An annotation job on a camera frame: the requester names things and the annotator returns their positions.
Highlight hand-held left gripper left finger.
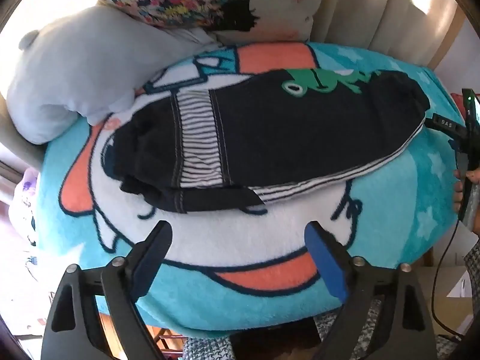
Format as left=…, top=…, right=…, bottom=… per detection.
left=40, top=220, right=174, bottom=360

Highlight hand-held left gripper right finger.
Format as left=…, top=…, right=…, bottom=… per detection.
left=304, top=220, right=439, bottom=360

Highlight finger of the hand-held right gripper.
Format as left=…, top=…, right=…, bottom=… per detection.
left=424, top=114, right=467, bottom=139

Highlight dark pants with striped lining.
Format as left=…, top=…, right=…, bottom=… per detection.
left=112, top=68, right=431, bottom=214

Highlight person's right hand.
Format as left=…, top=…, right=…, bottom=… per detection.
left=453, top=169, right=468, bottom=214

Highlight teal cartoon printed blanket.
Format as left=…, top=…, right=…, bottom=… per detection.
left=37, top=41, right=464, bottom=340

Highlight person's houndstooth clothing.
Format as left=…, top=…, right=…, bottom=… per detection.
left=183, top=305, right=376, bottom=360

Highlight cardboard box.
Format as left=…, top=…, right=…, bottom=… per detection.
left=420, top=266, right=477, bottom=338

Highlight beige upholstered sofa back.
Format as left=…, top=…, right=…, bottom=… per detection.
left=307, top=0, right=466, bottom=70

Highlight lavender printed cloth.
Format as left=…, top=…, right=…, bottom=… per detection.
left=11, top=169, right=49, bottom=248

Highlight pale blue plush toy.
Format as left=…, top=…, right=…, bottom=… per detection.
left=7, top=7, right=226, bottom=145

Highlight cream floral print pillow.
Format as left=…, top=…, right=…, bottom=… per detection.
left=64, top=0, right=334, bottom=44

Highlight black cable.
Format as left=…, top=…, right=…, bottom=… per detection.
left=430, top=210, right=466, bottom=342

